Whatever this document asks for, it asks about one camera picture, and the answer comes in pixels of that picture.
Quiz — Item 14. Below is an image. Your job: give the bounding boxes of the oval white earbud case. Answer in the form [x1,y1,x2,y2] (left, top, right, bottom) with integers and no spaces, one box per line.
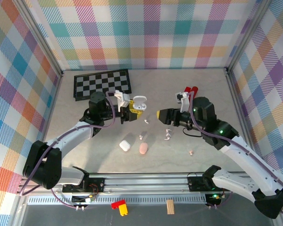
[133,95,148,112]

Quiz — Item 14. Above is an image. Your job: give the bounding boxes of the rectangular white earbud case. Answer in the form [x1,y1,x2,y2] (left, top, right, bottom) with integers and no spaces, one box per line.
[119,139,132,152]

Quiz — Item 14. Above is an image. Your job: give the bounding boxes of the pink oval earbud case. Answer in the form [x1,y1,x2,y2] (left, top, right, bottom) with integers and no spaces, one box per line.
[139,142,149,155]

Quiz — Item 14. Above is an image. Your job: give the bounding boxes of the black white chessboard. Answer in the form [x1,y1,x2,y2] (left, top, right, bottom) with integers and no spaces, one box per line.
[73,68,132,102]

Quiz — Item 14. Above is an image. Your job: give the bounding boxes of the red flashlight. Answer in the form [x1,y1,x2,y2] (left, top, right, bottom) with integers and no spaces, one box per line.
[183,86,199,97]

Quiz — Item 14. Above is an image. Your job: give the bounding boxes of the small wooden block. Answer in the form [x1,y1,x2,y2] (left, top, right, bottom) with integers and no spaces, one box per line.
[166,200,175,215]

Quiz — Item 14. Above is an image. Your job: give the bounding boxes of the small controller board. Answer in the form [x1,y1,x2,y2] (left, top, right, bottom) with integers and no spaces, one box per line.
[205,193,221,205]
[72,194,96,204]

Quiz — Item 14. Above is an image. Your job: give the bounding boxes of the red toy brick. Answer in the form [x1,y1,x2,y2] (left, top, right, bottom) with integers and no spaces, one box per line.
[111,199,127,210]

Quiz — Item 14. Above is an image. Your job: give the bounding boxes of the yellow toy brick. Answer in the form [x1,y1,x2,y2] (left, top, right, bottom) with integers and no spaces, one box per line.
[119,203,129,217]

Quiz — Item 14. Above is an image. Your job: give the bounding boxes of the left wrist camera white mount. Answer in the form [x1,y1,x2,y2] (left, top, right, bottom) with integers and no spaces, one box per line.
[114,90,133,113]

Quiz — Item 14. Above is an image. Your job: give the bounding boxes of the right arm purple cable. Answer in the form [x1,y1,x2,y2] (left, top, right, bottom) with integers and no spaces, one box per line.
[183,93,283,218]

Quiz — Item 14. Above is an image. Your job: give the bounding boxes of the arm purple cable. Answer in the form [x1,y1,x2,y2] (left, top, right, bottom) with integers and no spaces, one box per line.
[20,91,118,210]
[183,93,283,218]

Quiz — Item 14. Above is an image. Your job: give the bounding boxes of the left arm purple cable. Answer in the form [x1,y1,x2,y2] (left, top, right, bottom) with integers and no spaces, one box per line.
[20,91,118,210]

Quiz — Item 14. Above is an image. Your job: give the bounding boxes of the aluminium side rail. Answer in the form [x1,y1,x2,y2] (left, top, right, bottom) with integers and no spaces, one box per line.
[225,68,261,175]
[32,70,65,177]

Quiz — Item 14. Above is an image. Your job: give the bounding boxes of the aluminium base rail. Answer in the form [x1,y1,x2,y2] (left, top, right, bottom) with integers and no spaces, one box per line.
[16,173,278,196]

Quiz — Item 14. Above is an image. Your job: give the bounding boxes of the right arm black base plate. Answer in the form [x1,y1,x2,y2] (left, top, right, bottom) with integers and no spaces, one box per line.
[187,174,231,192]

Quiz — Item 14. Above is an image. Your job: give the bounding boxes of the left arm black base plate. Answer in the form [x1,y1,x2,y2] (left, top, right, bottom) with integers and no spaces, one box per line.
[62,178,105,194]

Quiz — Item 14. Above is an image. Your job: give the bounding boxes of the white slotted cable duct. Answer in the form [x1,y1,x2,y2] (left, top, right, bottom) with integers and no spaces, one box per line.
[27,196,210,205]

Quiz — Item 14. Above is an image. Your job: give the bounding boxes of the aluminium frame post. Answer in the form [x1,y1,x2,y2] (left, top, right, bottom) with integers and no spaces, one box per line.
[226,0,273,71]
[13,0,63,77]

